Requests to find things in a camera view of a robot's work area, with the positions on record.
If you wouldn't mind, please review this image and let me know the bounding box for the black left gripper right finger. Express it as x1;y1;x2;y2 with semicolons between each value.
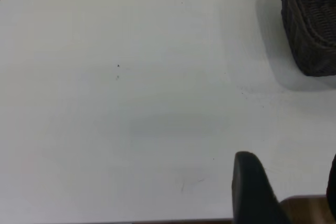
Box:
325;153;336;209

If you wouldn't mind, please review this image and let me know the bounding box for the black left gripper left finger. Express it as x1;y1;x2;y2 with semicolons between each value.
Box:
232;151;292;224

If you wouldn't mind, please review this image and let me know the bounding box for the dark brown wicker basket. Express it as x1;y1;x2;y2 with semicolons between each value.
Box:
277;0;336;78

